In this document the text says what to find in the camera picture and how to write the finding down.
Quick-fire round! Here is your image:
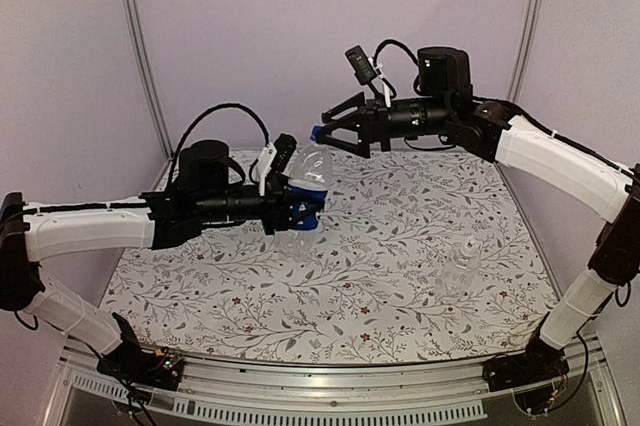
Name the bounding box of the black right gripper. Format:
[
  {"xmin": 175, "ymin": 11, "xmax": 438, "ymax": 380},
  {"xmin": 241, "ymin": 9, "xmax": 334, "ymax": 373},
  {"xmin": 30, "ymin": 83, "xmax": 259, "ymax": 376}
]
[{"xmin": 316, "ymin": 91, "xmax": 453, "ymax": 156}]

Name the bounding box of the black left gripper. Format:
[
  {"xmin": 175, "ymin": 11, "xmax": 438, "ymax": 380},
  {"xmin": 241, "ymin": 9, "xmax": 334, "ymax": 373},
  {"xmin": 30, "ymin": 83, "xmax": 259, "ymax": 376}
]
[{"xmin": 196, "ymin": 175, "xmax": 325, "ymax": 235}]

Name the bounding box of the Pepsi bottle blue label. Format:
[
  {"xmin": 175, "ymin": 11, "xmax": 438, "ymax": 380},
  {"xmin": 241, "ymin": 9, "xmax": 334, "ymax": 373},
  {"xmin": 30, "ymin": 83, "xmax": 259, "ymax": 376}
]
[{"xmin": 275, "ymin": 125, "xmax": 333, "ymax": 260}]

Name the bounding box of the blue bottle cap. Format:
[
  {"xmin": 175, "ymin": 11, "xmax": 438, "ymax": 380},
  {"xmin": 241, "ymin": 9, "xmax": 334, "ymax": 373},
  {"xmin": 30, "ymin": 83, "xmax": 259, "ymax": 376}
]
[{"xmin": 310, "ymin": 125, "xmax": 326, "ymax": 144}]

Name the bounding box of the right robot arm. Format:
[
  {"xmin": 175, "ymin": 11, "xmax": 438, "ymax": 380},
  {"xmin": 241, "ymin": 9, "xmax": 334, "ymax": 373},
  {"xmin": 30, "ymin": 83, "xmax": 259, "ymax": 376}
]
[{"xmin": 315, "ymin": 47, "xmax": 639, "ymax": 382}]

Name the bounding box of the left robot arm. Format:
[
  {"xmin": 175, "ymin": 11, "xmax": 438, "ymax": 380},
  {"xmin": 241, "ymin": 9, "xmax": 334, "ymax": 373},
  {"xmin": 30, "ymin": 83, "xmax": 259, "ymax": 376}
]
[{"xmin": 1, "ymin": 135, "xmax": 326, "ymax": 380}]

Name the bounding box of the clear empty plastic bottle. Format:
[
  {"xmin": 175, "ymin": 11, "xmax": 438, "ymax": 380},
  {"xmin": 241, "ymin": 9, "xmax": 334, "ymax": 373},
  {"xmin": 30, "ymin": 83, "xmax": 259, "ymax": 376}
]
[{"xmin": 434, "ymin": 236, "xmax": 481, "ymax": 303}]

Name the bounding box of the floral patterned table mat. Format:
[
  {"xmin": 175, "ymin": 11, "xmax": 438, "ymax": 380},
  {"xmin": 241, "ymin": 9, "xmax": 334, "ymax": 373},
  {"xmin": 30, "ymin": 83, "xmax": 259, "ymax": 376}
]
[{"xmin": 101, "ymin": 152, "xmax": 557, "ymax": 364}]

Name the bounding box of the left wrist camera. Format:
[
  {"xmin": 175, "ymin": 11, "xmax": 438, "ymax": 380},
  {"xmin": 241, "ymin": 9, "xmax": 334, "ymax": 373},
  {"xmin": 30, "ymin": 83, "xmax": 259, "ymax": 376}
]
[{"xmin": 249, "ymin": 133, "xmax": 297, "ymax": 196}]

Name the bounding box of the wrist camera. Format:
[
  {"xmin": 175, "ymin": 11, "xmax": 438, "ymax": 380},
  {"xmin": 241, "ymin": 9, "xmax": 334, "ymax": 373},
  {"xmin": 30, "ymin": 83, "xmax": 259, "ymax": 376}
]
[
  {"xmin": 344, "ymin": 45, "xmax": 395, "ymax": 109},
  {"xmin": 249, "ymin": 133, "xmax": 297, "ymax": 196}
]

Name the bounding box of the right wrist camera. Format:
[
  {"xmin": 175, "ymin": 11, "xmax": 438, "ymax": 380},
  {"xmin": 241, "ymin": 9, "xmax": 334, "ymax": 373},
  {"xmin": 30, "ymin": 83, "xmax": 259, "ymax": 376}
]
[{"xmin": 344, "ymin": 45, "xmax": 395, "ymax": 109}]

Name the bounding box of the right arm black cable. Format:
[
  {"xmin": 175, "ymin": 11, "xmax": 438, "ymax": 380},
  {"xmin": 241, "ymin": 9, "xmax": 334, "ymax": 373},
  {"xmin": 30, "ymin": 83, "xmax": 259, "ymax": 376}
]
[{"xmin": 372, "ymin": 38, "xmax": 421, "ymax": 65}]

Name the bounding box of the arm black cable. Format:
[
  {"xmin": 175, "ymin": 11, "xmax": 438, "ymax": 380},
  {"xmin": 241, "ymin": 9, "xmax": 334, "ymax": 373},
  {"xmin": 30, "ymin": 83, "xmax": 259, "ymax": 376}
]
[
  {"xmin": 167, "ymin": 103, "xmax": 271, "ymax": 182},
  {"xmin": 372, "ymin": 38, "xmax": 421, "ymax": 65}
]

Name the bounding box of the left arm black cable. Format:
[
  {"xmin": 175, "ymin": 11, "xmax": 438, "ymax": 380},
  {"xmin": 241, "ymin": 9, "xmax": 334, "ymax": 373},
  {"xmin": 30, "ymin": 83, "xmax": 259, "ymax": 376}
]
[{"xmin": 167, "ymin": 103, "xmax": 271, "ymax": 182}]

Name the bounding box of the aluminium front rail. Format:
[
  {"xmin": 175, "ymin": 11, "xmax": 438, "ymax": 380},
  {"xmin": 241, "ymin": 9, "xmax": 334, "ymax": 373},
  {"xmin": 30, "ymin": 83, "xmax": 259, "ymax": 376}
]
[{"xmin": 43, "ymin": 335, "xmax": 632, "ymax": 425}]

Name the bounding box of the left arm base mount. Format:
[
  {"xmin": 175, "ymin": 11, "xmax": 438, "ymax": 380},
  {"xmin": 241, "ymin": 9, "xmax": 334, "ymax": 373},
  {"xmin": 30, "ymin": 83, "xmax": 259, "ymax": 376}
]
[{"xmin": 97, "ymin": 313, "xmax": 184, "ymax": 391}]

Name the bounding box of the right aluminium corner post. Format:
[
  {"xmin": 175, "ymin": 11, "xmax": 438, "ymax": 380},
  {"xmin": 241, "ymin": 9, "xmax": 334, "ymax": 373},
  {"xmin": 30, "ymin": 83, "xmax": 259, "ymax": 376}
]
[{"xmin": 507, "ymin": 0, "xmax": 543, "ymax": 103}]

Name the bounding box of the aluminium corner post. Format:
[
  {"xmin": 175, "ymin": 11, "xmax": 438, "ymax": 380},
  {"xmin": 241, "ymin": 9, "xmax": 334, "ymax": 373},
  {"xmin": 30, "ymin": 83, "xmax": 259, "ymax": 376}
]
[
  {"xmin": 507, "ymin": 0, "xmax": 543, "ymax": 103},
  {"xmin": 122, "ymin": 0, "xmax": 173, "ymax": 158}
]

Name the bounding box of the left aluminium corner post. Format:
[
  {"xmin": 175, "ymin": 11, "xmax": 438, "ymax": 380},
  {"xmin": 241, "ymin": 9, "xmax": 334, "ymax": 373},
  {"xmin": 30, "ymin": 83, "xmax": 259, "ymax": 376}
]
[{"xmin": 122, "ymin": 0, "xmax": 173, "ymax": 158}]

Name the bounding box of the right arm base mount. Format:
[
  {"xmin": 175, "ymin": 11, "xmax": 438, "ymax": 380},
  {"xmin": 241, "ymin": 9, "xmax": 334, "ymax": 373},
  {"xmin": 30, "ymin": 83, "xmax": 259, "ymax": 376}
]
[{"xmin": 482, "ymin": 337, "xmax": 569, "ymax": 392}]

